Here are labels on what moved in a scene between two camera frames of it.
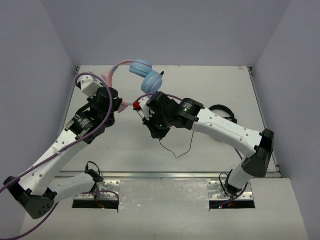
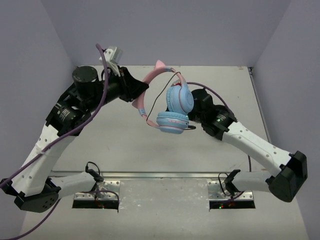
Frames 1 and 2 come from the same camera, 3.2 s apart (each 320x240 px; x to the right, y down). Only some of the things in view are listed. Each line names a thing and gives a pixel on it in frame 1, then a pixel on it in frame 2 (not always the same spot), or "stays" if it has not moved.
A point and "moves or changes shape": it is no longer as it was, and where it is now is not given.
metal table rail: x=153 y=175 stays
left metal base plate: x=111 y=194 stays
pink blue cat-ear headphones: x=151 y=83 moves or changes shape
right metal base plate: x=216 y=192 stays
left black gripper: x=116 y=104 → x=125 y=84
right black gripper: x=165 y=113 → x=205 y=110
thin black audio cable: x=190 y=143 moves or changes shape
